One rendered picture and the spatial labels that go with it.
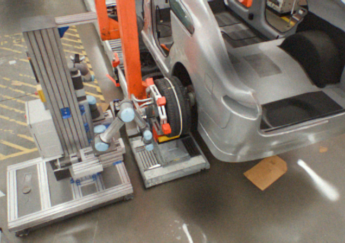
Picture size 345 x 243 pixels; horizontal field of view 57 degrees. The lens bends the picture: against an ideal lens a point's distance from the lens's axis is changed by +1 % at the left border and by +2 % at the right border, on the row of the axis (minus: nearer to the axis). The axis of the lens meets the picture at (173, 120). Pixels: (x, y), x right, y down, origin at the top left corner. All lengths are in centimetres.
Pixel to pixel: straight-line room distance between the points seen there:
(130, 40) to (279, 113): 178
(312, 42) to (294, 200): 180
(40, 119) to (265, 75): 246
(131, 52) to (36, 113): 119
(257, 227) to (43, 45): 271
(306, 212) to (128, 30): 275
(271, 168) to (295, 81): 110
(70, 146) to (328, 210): 286
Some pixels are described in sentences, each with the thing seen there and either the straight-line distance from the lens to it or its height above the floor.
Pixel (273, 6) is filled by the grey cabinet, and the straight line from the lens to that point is 804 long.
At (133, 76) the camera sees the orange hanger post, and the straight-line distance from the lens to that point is 373.
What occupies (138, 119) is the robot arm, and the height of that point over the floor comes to 112.
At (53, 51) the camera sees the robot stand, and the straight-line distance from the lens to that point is 272.
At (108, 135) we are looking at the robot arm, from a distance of 290.
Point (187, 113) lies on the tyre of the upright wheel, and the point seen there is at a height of 98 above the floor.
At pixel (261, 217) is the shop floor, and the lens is 373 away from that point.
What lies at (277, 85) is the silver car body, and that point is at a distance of 383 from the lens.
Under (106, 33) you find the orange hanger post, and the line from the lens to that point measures 557.
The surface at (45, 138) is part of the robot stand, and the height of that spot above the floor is 102.
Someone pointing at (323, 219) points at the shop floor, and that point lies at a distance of 394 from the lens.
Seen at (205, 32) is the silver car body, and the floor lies 178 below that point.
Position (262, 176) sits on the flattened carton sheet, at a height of 1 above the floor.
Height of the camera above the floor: 310
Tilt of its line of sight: 42 degrees down
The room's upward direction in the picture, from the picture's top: straight up
